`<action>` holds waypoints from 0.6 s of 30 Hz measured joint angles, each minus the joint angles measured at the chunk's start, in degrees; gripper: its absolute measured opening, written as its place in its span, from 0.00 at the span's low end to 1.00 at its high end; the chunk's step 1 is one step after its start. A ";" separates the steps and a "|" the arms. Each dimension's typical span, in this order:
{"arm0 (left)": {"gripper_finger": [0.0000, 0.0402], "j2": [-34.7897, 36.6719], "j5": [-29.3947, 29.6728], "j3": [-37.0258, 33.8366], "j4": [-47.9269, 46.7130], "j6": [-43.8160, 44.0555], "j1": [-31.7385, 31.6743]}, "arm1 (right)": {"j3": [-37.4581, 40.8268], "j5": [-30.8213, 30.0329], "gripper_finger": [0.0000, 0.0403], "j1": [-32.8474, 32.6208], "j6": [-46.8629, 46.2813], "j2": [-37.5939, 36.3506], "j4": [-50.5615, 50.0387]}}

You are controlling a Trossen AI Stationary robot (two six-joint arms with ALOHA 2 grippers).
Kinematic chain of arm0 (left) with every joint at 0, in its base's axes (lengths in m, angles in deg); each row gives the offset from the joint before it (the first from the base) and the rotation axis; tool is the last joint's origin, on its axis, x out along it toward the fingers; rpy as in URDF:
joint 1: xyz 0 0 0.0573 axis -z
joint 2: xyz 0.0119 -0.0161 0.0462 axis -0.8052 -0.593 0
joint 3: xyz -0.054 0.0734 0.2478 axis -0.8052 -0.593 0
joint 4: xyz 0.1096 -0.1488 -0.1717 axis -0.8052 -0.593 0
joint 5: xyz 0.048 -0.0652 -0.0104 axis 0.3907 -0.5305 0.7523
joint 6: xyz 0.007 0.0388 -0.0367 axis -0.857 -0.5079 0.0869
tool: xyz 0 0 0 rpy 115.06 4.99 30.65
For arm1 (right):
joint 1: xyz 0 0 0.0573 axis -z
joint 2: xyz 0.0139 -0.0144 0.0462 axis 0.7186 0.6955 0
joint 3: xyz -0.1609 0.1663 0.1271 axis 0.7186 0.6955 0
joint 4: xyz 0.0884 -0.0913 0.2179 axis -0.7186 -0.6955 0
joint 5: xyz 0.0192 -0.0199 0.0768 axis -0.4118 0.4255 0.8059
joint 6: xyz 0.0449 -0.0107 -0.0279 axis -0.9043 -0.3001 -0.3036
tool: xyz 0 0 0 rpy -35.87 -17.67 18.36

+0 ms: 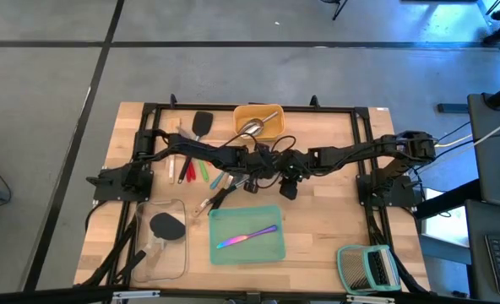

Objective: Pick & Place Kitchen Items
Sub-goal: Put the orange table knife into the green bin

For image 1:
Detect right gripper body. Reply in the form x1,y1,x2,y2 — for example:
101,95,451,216
290,147,321,179

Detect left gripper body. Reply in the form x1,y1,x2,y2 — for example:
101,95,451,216
232,147,273,179

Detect silver metal scoop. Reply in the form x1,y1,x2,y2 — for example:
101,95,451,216
237,110,280,139

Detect orange plastic bin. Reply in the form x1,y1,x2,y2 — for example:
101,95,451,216
232,103,286,142

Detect teal plastic tray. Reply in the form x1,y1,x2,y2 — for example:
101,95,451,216
208,204,286,266

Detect green silicone utensil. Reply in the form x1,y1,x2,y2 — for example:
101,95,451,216
197,159,210,184

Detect rainbow iridescent knife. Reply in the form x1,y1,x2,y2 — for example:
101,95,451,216
215,224,280,251

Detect black spatula steel shaft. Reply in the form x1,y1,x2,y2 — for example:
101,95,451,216
177,110,215,184

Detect wooden spatula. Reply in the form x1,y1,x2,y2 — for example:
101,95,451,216
167,117,182,186

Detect teal framed grater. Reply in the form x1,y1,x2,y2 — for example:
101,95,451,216
336,243,403,296

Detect black diagonal beam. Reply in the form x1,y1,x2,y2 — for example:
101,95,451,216
413,178,487,221

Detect grey blue floor bar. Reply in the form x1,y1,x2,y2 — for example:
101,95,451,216
437,102,470,115

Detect black stand legs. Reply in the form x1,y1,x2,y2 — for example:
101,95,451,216
319,0,350,22

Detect dark desk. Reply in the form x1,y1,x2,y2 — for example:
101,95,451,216
464,198,500,303

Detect dark grey side table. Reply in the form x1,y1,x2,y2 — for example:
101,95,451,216
467,92,500,211

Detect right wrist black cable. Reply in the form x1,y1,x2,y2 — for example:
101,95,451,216
269,133,298,156

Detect black aluminium table frame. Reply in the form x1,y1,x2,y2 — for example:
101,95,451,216
122,93,403,293

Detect black frame strut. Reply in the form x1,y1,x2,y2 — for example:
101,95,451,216
366,206,431,296
79,210,135,289

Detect pale yellow cable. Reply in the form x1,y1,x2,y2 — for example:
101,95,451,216
433,133,474,149

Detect white cable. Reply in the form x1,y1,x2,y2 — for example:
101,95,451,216
474,111,500,145

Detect black front frame rail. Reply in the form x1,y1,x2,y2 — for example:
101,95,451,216
0,283,500,304

